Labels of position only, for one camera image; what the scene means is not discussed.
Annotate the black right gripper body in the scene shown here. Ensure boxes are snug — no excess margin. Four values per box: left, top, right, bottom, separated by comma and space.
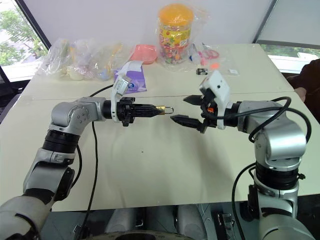
198, 88, 219, 135

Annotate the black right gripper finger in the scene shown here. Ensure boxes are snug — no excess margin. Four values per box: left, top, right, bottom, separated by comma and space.
169, 114, 203, 131
183, 94, 203, 106

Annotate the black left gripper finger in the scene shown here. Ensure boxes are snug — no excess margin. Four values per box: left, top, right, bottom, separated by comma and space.
134, 103, 161, 112
134, 110, 162, 119

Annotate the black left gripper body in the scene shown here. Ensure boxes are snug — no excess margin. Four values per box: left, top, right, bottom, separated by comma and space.
116, 97, 138, 127

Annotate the brass padlock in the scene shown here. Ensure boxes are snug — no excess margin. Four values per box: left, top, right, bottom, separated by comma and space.
155, 105, 175, 116

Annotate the bystander bare hand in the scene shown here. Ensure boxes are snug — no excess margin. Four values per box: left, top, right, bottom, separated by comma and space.
294, 87, 308, 103

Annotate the purple pouch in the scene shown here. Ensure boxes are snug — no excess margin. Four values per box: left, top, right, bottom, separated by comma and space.
113, 62, 147, 95

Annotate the white paper tag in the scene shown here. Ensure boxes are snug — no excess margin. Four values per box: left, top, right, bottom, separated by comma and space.
118, 60, 144, 77

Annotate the clear bag with blue item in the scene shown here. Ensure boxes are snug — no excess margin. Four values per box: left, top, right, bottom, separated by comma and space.
187, 43, 202, 65

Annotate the clear bag of toys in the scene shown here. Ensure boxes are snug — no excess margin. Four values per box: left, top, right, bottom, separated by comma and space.
69, 38, 101, 81
96, 42, 126, 81
41, 37, 74, 79

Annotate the pink plastic bowl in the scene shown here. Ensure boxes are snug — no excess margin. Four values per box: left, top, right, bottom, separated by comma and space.
129, 43, 159, 65

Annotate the orange lid candy jar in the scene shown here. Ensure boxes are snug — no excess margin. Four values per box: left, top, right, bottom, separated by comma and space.
157, 3, 194, 65

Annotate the clear plastic jar bag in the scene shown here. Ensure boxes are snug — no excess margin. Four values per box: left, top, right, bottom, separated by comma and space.
153, 2, 212, 72

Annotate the grey rounded robot leg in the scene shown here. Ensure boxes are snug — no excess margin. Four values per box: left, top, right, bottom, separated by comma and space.
174, 204, 202, 240
106, 207, 142, 237

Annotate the dark rounded robot waist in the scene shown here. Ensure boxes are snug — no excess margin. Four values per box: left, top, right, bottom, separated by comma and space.
86, 230, 182, 240

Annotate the black mesh chair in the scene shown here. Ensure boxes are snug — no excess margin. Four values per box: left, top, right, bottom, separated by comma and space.
0, 65, 11, 125

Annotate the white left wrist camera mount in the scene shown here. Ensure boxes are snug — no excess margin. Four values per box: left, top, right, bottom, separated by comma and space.
110, 74, 133, 124

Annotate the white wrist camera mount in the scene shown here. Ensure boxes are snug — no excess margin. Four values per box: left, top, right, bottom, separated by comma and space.
198, 70, 231, 130
110, 74, 133, 124

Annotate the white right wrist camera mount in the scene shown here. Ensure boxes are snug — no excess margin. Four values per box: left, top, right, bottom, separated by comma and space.
198, 70, 231, 130

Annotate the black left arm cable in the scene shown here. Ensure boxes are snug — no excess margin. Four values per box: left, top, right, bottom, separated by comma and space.
72, 83, 116, 236

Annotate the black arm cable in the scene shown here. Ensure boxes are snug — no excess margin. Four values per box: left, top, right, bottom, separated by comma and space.
72, 83, 116, 236
231, 163, 258, 240

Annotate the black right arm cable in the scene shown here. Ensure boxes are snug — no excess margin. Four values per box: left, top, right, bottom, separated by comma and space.
231, 163, 258, 240

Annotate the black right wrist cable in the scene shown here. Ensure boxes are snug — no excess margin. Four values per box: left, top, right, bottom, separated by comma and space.
223, 96, 313, 145

